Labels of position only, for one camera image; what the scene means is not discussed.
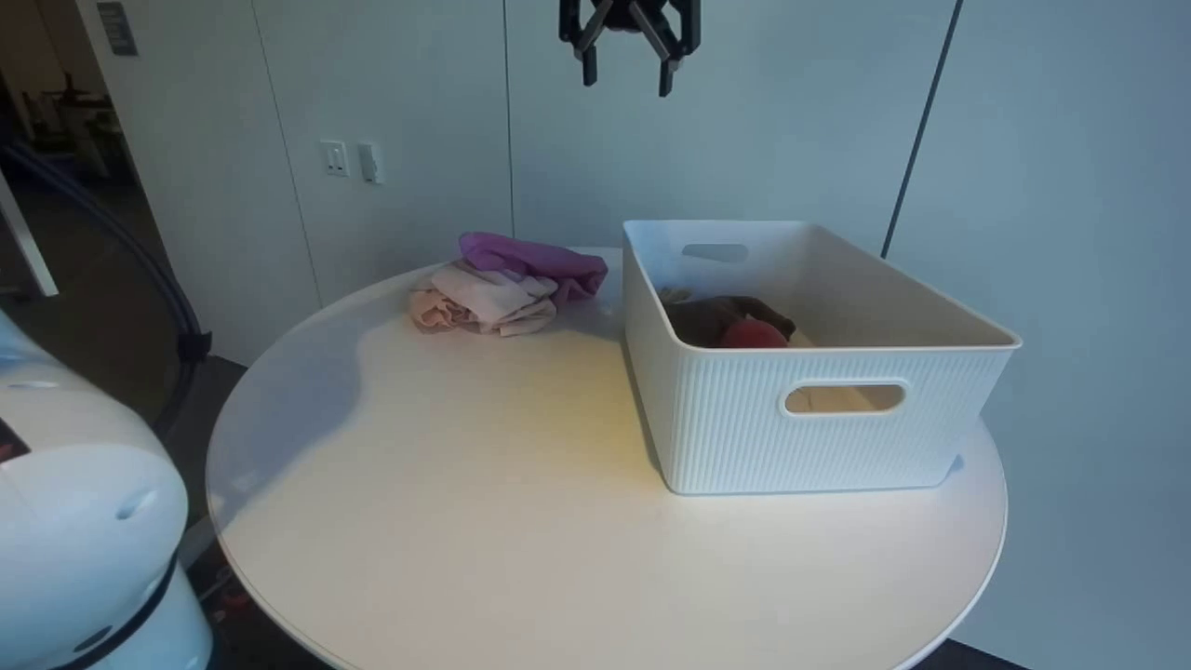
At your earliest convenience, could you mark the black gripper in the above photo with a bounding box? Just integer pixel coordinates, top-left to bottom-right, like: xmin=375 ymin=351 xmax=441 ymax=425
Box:
xmin=554 ymin=0 xmax=708 ymax=101

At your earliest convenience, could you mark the white ribbed plastic basket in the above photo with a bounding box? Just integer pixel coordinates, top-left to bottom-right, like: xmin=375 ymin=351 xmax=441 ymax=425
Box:
xmin=618 ymin=215 xmax=1023 ymax=500

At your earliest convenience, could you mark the purple cloth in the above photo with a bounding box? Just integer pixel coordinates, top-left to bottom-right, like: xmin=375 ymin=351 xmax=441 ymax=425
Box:
xmin=456 ymin=227 xmax=612 ymax=310

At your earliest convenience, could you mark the pink cream cloth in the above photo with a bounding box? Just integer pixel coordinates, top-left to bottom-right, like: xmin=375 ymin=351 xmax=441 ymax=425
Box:
xmin=406 ymin=261 xmax=566 ymax=341

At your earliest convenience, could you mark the small dark wall sign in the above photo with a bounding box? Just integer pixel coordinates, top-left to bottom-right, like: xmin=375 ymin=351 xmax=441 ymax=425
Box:
xmin=95 ymin=0 xmax=143 ymax=60

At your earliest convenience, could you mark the white wall outlet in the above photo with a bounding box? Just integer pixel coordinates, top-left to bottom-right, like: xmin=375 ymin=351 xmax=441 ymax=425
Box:
xmin=353 ymin=139 xmax=386 ymax=186
xmin=318 ymin=135 xmax=353 ymax=180

